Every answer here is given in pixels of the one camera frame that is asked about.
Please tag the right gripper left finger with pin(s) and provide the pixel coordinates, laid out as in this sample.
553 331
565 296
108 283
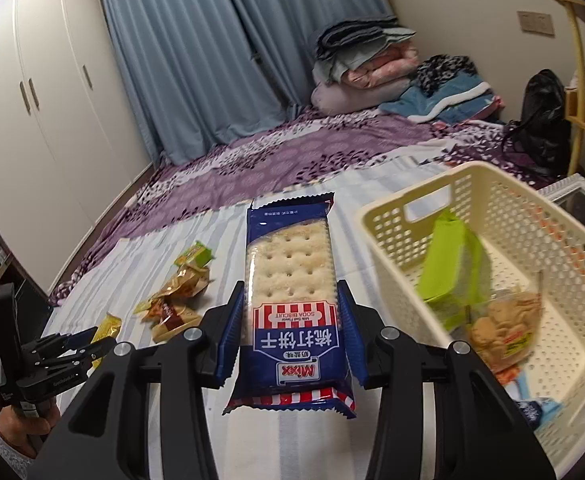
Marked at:
103 433

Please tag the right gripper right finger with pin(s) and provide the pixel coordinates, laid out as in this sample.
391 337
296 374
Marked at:
480 433

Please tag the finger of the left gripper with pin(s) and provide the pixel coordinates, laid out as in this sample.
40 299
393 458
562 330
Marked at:
36 362
60 343

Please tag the light blue snack packet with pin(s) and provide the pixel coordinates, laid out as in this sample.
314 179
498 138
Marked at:
537 411

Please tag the clear bag of cookies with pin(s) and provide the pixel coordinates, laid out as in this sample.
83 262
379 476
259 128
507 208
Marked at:
503 330

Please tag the green seaweed snack packet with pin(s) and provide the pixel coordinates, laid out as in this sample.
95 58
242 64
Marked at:
456 277

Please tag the blue soda cracker pack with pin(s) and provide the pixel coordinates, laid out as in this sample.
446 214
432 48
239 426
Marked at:
292 355

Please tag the person's left hand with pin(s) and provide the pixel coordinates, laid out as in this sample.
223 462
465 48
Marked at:
16 429

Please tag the yellow snack packet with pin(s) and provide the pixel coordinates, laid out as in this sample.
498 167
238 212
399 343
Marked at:
105 337

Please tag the yellow-green chip packet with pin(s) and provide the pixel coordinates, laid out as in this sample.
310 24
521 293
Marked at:
145 305

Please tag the orange red snack bag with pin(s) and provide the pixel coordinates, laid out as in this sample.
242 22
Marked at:
162 314

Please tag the brown paper snack bag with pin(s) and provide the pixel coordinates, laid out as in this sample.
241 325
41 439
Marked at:
184 286

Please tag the small green snack packet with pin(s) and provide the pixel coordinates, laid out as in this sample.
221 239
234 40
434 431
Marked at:
198 255

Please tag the cream plastic basket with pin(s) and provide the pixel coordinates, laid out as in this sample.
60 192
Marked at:
525 236

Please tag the white wardrobe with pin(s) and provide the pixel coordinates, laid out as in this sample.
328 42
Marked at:
69 143

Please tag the black bag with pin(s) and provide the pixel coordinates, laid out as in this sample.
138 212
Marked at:
540 141

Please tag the purple floral bedsheet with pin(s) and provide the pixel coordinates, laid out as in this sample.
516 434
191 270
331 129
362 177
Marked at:
308 149

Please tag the blue-grey curtain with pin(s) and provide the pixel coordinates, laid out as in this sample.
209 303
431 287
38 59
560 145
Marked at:
202 73

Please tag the blue folded clothes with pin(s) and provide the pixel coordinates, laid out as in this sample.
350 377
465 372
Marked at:
446 88

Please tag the wooden corner shelf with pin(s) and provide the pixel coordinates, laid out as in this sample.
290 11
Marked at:
579 70

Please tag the pile of folded quilts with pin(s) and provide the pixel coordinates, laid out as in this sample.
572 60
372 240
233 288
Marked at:
361 63

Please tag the wall switch panel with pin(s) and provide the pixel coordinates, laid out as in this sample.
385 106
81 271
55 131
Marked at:
536 23

